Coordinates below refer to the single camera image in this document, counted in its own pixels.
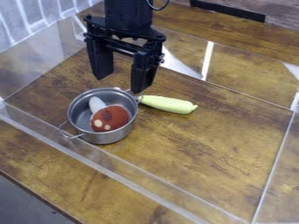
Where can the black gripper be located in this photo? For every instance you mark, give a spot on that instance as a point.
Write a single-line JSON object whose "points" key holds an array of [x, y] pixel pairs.
{"points": [[141, 43]]}

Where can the red and white toy mushroom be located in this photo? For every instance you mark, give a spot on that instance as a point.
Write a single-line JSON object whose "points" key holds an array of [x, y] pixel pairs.
{"points": [[109, 117]]}

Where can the silver metal pot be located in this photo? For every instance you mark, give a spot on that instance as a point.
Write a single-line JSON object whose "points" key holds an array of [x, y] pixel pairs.
{"points": [[79, 114]]}

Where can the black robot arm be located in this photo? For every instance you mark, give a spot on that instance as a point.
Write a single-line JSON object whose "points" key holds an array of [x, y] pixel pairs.
{"points": [[129, 14]]}

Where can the black bar in background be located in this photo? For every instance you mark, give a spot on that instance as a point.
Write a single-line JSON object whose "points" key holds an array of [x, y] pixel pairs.
{"points": [[229, 10]]}

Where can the spoon with green handle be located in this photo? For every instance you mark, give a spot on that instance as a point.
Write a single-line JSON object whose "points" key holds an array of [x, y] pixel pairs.
{"points": [[167, 104]]}

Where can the clear acrylic enclosure wall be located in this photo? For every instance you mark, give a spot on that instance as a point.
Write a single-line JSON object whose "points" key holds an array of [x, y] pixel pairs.
{"points": [[221, 166]]}

